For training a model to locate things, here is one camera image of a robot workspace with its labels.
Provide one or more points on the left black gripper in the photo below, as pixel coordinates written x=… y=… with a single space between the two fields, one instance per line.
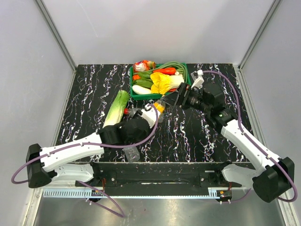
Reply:
x=146 y=134

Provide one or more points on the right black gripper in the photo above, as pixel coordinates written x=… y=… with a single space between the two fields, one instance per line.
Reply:
x=181 y=97

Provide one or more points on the yellow juice bottle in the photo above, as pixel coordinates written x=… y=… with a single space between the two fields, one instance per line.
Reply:
x=160 y=106

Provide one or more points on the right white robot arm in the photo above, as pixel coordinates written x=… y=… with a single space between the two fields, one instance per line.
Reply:
x=272 y=175

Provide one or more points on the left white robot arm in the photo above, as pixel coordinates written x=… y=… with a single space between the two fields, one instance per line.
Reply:
x=49 y=164

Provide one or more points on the clear water bottle white cap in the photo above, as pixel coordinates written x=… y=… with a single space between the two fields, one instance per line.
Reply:
x=132 y=154

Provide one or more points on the yellow white toy cabbage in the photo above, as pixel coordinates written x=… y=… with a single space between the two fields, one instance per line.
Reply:
x=162 y=83

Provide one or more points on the toy napa cabbage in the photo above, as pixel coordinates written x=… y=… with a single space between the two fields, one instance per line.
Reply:
x=116 y=109

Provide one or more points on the red toy chili pepper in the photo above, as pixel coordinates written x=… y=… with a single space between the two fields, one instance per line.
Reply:
x=169 y=71

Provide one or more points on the green plastic basket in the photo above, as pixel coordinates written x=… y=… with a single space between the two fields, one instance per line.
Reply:
x=140 y=97

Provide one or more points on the green toy bok choy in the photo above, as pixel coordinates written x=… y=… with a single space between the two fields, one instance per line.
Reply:
x=144 y=81

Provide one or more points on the green toy long beans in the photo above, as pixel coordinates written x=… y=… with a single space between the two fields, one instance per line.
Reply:
x=181 y=69

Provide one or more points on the white toy radish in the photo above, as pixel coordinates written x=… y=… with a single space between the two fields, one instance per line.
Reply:
x=139 y=90

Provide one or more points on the small orange toy carrot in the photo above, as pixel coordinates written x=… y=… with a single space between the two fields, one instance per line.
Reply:
x=136 y=77

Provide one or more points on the orange white toy vegetable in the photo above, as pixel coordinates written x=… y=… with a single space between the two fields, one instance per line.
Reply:
x=144 y=65

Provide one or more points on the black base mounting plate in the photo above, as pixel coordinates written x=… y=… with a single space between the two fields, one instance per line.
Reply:
x=199 y=174

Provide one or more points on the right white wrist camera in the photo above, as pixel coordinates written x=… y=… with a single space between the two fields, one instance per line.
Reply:
x=198 y=79

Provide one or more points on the aluminium slotted rail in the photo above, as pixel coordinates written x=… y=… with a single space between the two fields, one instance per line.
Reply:
x=150 y=191

